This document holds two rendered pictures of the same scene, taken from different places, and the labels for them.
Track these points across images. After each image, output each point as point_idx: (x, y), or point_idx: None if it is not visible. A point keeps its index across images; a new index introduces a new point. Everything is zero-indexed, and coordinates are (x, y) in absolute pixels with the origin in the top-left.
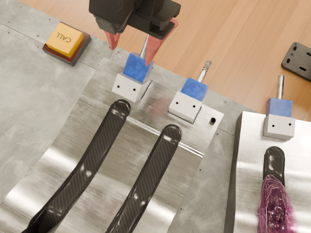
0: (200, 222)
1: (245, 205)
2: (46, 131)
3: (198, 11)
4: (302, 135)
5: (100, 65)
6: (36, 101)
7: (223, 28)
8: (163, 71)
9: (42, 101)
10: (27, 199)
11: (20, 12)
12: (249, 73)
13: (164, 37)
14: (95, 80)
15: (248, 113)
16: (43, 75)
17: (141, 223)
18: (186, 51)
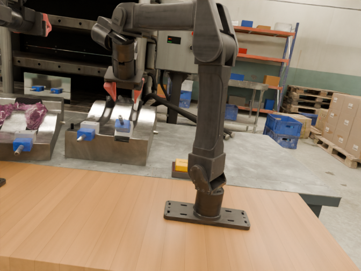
0: None
1: (51, 118)
2: (165, 150)
3: (91, 201)
4: (7, 139)
5: (147, 138)
6: (180, 156)
7: (63, 194)
8: (110, 170)
9: (176, 156)
10: (147, 110)
11: (231, 182)
12: (37, 177)
13: None
14: (146, 135)
15: (45, 143)
16: None
17: (100, 114)
18: (95, 180)
